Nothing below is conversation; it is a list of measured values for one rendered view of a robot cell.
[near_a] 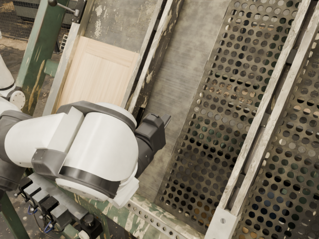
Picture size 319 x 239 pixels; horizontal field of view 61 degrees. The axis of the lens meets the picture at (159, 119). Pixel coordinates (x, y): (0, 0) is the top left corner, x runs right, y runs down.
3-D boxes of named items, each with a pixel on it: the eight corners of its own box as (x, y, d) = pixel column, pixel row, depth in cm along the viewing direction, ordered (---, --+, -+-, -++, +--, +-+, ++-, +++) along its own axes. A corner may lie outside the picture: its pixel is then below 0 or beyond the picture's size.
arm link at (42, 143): (91, 81, 36) (25, 102, 51) (45, 173, 31) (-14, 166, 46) (147, 124, 43) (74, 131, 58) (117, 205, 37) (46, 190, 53)
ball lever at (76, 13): (77, 18, 119) (45, 4, 112) (80, 10, 118) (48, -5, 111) (79, 18, 116) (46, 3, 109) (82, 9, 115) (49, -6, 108)
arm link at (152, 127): (172, 150, 78) (147, 181, 71) (144, 138, 82) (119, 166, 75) (169, 118, 69) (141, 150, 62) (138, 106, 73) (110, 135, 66)
